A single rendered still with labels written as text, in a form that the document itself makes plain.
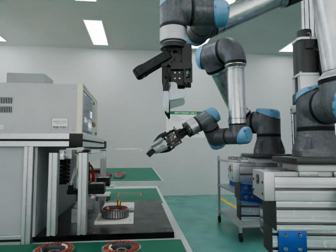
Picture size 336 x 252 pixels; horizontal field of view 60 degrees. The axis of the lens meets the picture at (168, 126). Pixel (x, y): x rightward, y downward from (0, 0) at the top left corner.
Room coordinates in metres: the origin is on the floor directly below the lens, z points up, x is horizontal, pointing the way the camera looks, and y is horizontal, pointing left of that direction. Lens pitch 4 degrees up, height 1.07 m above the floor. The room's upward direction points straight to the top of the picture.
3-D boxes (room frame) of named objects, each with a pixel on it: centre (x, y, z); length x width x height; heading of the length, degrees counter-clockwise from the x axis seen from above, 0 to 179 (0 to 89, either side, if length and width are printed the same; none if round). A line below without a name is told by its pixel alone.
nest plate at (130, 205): (1.47, 0.24, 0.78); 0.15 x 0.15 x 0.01; 6
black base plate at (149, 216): (1.35, 0.25, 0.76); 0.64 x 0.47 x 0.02; 6
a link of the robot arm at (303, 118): (0.97, -0.50, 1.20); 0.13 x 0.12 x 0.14; 6
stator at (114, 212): (1.23, 0.22, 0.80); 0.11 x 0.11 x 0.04
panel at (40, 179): (1.32, 0.48, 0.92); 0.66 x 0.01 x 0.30; 6
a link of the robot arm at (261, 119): (1.48, -0.50, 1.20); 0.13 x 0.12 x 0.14; 45
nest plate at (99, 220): (1.23, 0.22, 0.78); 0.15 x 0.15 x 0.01; 6
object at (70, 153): (1.09, 0.38, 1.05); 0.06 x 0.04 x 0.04; 6
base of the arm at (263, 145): (1.47, -0.51, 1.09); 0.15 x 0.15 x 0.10
